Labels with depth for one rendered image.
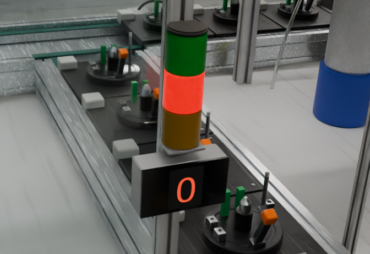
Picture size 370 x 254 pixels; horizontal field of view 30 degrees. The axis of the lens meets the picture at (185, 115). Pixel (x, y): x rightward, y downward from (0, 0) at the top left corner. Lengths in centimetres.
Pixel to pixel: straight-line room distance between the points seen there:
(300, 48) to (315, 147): 57
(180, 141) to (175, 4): 17
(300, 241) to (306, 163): 49
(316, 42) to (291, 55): 10
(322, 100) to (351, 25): 22
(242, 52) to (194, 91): 121
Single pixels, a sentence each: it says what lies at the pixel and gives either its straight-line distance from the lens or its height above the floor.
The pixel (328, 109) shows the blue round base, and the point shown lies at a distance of 188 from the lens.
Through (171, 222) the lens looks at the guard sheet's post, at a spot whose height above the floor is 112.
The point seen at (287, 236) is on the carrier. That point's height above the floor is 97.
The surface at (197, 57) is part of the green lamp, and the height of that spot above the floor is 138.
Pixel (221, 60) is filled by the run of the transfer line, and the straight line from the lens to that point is 214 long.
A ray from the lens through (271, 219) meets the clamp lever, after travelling 110.
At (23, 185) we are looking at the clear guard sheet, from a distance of 89.
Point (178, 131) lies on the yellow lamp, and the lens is 86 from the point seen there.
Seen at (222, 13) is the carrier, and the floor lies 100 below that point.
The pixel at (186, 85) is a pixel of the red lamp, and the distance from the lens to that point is 83.
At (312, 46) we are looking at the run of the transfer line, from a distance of 229.
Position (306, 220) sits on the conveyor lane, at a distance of 131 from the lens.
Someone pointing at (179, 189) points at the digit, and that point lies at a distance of 89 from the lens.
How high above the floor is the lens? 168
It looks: 26 degrees down
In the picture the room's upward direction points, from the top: 4 degrees clockwise
